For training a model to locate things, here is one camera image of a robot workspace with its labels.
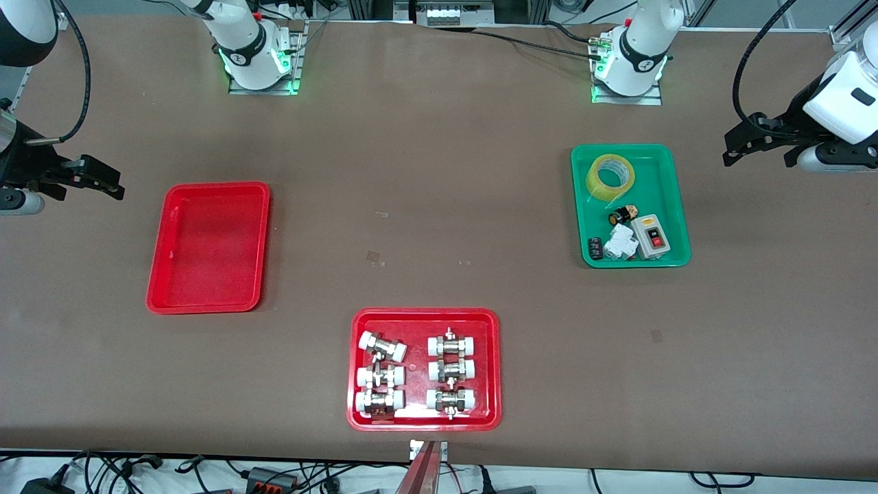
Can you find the metal fitting with white caps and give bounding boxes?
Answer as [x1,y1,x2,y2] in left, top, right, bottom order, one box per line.
[355,389,406,419]
[425,386,478,421]
[359,331,408,363]
[427,327,478,358]
[427,357,477,384]
[356,364,406,390]

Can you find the long black table cable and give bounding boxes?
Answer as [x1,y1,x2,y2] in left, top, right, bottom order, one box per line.
[472,30,604,60]

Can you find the empty red plastic tray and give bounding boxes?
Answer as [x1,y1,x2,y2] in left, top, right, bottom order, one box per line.
[145,181,271,315]

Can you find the yellow tape roll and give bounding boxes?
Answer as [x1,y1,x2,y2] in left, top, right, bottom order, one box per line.
[585,154,637,203]

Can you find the green plastic tray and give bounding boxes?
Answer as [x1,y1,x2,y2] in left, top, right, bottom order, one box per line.
[571,143,692,269]

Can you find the black floor cable loop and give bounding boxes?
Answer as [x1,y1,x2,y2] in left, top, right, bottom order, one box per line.
[688,471,757,489]

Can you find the white circuit breaker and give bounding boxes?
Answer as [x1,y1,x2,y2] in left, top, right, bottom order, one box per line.
[602,224,641,262]

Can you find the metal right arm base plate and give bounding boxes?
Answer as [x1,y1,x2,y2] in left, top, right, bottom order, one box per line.
[228,19,308,96]

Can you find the red tray holding fittings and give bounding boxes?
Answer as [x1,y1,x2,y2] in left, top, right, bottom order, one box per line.
[346,307,502,432]

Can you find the tangled black floor cable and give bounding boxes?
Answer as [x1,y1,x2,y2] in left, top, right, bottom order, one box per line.
[67,449,167,494]

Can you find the black power adapter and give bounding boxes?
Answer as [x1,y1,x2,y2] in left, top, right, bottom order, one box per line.
[19,475,74,494]

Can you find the red camera stand bar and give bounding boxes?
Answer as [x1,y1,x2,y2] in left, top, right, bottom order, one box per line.
[394,441,440,494]

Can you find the dark box with orange connectors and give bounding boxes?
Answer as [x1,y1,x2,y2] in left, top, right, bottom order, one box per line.
[244,466,300,493]

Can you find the grey on-off switch box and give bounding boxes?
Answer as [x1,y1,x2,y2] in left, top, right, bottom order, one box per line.
[631,214,670,261]

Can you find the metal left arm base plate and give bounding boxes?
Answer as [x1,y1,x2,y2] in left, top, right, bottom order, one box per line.
[591,65,664,106]

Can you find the white terminal block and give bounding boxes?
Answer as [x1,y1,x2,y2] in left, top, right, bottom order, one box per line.
[424,0,496,27]

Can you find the aluminium frame rail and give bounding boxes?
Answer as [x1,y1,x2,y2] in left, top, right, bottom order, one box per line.
[829,0,878,50]

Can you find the small silver bracket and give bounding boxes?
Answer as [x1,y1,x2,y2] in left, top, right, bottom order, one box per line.
[409,440,449,462]

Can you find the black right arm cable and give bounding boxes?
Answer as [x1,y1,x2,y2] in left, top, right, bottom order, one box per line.
[26,0,93,145]

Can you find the short black table cable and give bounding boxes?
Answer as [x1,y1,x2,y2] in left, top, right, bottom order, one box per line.
[541,21,599,46]

